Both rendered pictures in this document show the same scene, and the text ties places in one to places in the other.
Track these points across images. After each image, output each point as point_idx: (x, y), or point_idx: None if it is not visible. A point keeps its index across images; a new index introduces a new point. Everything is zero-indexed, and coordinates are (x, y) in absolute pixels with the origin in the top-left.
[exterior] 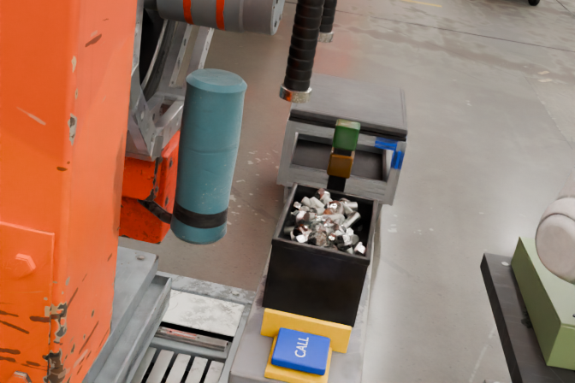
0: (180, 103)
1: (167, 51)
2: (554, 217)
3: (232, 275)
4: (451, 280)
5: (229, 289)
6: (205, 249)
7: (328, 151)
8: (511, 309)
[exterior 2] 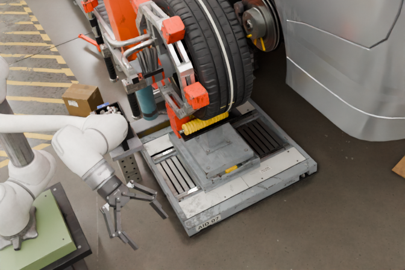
0: (175, 107)
1: (203, 115)
2: (49, 153)
3: (220, 254)
4: None
5: (198, 220)
6: (247, 260)
7: None
8: (71, 218)
